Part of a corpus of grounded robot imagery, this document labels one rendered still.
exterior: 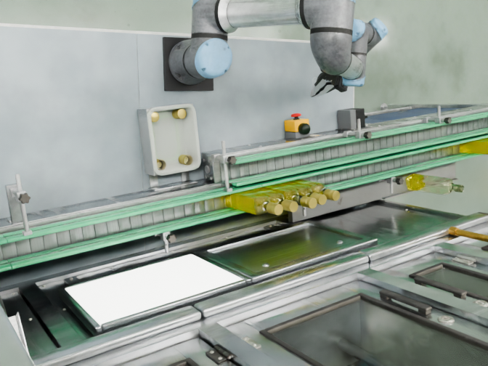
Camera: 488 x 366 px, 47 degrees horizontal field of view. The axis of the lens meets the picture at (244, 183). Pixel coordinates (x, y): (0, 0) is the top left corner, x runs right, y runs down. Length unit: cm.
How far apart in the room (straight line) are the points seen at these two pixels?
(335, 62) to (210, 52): 40
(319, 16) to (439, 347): 88
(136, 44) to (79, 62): 20
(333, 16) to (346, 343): 83
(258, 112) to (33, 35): 84
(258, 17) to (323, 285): 79
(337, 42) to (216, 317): 78
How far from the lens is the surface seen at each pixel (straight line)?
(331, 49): 156
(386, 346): 127
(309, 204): 177
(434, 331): 134
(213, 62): 177
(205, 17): 179
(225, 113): 207
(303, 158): 212
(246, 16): 172
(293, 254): 170
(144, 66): 194
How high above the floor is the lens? 254
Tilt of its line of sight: 57 degrees down
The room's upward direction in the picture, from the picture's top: 102 degrees clockwise
